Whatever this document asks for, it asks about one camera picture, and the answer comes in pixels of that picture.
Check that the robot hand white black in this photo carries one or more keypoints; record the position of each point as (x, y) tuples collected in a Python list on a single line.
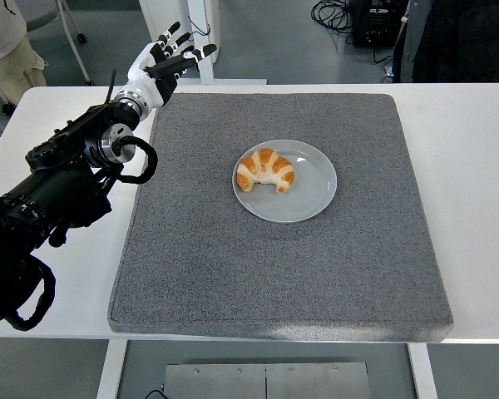
[(149, 85)]

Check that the croissant bread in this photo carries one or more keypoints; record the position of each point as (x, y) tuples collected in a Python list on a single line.
[(270, 166)]

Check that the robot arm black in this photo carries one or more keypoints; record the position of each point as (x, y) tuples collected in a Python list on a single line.
[(54, 187)]

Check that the grey round plate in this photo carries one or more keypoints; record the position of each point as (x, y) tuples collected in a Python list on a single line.
[(307, 195)]

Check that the grey metal plate with screws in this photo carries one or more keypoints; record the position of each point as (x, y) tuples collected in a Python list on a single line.
[(266, 382)]

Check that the grey wheeled chair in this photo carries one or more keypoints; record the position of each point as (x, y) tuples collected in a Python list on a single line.
[(45, 12)]

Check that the grey felt mat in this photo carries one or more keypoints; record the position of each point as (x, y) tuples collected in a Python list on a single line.
[(274, 270)]

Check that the black electronics box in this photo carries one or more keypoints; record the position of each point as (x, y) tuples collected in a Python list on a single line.
[(374, 25)]

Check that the white table leg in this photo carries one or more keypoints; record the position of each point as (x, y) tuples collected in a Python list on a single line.
[(112, 370), (423, 370)]

